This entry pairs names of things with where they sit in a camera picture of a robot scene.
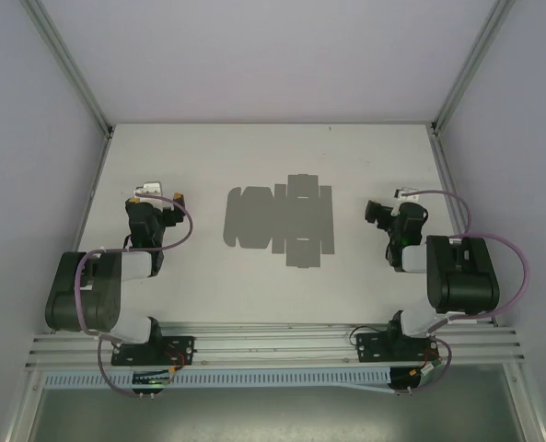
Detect grey corrugated cardboard box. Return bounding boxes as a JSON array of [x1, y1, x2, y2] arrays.
[[223, 173, 336, 270]]

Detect right black controller board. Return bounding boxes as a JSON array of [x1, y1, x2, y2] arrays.
[[389, 367, 435, 396]]

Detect black controller board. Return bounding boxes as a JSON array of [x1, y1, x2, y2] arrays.
[[132, 372, 172, 400], [389, 367, 435, 396]]

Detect left black controller board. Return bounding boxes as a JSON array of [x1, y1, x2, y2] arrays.
[[132, 372, 172, 400]]

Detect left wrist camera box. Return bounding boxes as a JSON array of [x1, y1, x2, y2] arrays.
[[132, 180, 163, 198]]

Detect left aluminium table edge rail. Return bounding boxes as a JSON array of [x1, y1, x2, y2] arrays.
[[51, 128, 115, 332]]

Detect left base red black wires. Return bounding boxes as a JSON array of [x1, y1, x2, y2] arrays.
[[164, 352, 186, 377]]

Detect base red black wires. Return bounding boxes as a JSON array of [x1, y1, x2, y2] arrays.
[[164, 352, 186, 377], [410, 347, 442, 377]]

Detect right base red black wires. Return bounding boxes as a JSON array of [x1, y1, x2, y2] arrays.
[[410, 347, 442, 377]]

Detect left aluminium frame post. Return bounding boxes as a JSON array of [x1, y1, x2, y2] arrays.
[[21, 0, 115, 139]]

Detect aluminium frame post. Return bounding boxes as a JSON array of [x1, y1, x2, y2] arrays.
[[431, 0, 517, 135], [21, 0, 115, 139]]

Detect aluminium mounting rail beam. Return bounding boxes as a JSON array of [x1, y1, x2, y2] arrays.
[[23, 321, 529, 369]]

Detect right aluminium frame post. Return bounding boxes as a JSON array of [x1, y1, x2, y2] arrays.
[[431, 0, 517, 135]]

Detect white slotted cable duct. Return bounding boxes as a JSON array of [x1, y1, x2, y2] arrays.
[[41, 366, 393, 389]]

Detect right lower aluminium frame leg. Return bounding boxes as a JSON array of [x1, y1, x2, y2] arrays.
[[505, 366, 546, 442]]

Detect aluminium frame leg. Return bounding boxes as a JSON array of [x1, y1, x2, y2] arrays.
[[5, 367, 43, 442], [505, 366, 546, 442]]

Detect left lower aluminium frame leg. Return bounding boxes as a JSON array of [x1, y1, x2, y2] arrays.
[[5, 367, 43, 442]]

